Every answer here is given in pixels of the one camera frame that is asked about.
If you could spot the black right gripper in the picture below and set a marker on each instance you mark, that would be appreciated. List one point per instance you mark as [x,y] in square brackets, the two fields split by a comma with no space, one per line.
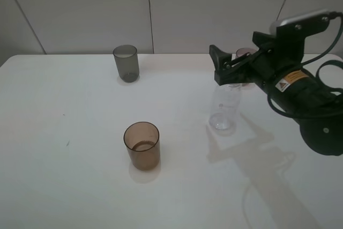
[276,53]

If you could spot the clear plastic water bottle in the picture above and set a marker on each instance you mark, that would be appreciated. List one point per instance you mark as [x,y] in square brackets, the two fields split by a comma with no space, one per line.
[225,102]

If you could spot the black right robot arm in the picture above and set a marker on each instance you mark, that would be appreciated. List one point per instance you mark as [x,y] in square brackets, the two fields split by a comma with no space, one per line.
[315,107]

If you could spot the pink translucent plastic cup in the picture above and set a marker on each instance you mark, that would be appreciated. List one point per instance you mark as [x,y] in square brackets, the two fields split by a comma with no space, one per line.
[245,51]

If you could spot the grey translucent plastic cup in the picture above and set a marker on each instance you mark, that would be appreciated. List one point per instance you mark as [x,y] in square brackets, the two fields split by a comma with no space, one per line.
[126,59]

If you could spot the brown translucent plastic cup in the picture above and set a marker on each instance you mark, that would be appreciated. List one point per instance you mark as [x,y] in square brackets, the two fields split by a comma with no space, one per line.
[142,141]

